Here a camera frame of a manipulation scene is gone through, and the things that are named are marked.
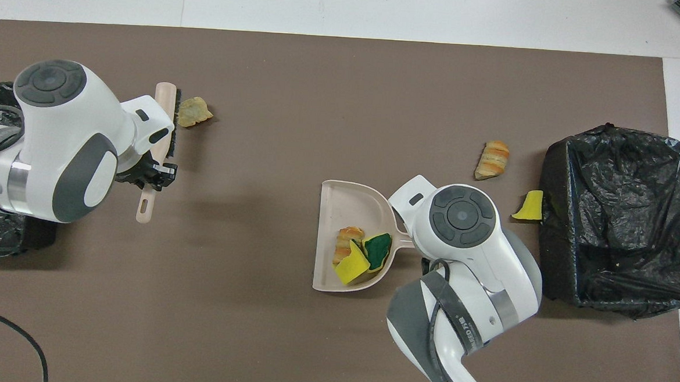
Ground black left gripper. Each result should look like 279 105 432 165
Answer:
116 153 178 193

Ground beige hand brush black bristles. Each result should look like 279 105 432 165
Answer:
135 82 182 226

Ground beige toy bread piece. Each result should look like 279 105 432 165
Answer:
332 225 368 267
175 96 214 130

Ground beige plastic dustpan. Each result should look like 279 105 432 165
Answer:
312 179 420 297

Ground green and yellow sponge piece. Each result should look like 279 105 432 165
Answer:
361 232 393 273

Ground brown table mat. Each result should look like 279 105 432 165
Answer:
0 19 680 382

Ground orange striped toy croissant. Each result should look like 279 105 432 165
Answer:
473 140 511 183

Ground yellow sponge scrap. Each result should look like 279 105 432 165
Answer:
511 189 544 222

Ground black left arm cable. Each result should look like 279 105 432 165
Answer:
0 303 53 382

